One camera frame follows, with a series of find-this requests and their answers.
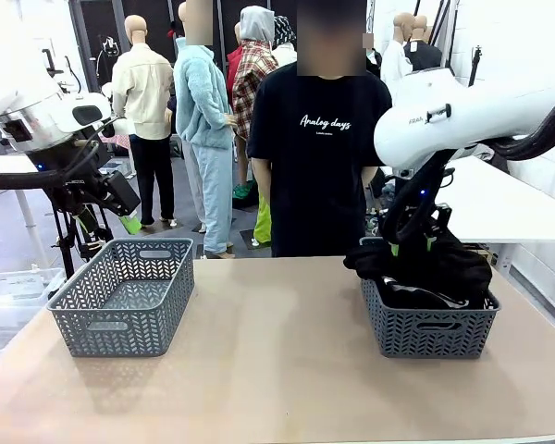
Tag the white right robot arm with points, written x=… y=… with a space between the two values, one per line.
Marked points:
x=467 y=115

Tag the black tripod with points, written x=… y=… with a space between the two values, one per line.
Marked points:
x=67 y=259

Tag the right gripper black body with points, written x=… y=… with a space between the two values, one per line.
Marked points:
x=427 y=222

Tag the clear plastic storage box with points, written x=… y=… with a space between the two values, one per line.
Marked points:
x=14 y=289

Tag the mannequin in white coat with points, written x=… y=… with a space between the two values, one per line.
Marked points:
x=393 y=69

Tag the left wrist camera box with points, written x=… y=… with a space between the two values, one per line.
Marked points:
x=122 y=192

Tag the black trousers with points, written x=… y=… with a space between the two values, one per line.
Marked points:
x=421 y=296

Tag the black pole stand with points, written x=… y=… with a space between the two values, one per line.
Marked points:
x=444 y=32

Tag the mannequin in plaid hooded shirt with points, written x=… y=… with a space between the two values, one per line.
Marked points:
x=254 y=78

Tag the mannequin in light blue fleece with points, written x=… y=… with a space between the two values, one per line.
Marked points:
x=203 y=115

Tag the large white table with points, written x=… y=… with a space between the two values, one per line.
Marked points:
x=504 y=208

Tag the black light stand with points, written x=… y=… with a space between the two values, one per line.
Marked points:
x=475 y=65

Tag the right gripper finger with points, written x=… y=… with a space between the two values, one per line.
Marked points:
x=394 y=250
x=428 y=244

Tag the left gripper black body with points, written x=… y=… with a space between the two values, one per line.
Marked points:
x=83 y=189

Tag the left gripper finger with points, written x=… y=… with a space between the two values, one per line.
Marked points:
x=88 y=219
x=130 y=225

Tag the mannequin in beige shirt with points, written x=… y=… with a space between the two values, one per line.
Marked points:
x=143 y=92

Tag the grey plastic mesh basket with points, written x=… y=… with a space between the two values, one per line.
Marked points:
x=425 y=344
x=139 y=293

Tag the mannequin with patterned headscarf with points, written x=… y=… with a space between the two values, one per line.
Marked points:
x=284 y=32

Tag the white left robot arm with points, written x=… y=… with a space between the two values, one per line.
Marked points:
x=28 y=92

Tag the person in black T-shirt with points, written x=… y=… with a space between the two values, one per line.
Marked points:
x=319 y=185

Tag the mannequin in black jacket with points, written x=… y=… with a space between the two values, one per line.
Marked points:
x=423 y=55

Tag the thin black garment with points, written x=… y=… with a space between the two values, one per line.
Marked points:
x=462 y=273

